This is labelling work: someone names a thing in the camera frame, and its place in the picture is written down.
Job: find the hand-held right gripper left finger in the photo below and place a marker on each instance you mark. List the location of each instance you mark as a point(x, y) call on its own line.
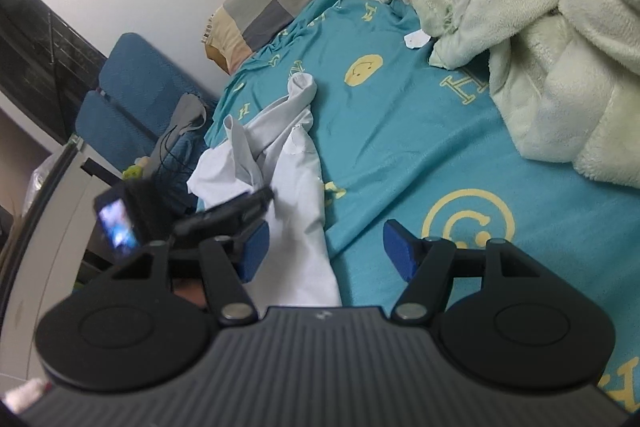
point(254, 252)

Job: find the white paper tag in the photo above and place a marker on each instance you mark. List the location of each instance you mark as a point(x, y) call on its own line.
point(416, 40)

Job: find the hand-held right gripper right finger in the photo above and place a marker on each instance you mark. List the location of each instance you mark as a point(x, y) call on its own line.
point(399, 252)

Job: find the white shirt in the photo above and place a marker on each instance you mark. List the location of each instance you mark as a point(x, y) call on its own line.
point(300, 187)

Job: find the white cabinet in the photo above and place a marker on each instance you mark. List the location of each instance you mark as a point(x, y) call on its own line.
point(65, 217)

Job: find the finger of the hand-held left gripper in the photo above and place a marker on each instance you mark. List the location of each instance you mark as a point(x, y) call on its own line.
point(235, 207)

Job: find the teal printed bed sheet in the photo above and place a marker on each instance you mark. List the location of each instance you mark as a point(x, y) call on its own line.
point(400, 132)

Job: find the dark panel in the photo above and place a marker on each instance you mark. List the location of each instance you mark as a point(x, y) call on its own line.
point(35, 52)

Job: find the cream fleece blanket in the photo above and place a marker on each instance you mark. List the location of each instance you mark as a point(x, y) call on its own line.
point(550, 57)

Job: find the small green toy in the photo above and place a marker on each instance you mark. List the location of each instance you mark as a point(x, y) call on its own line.
point(134, 169)

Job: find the grey cloth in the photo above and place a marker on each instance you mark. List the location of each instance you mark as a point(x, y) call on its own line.
point(187, 112)

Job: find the blue padded chair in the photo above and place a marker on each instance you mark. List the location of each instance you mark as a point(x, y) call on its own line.
point(135, 77)

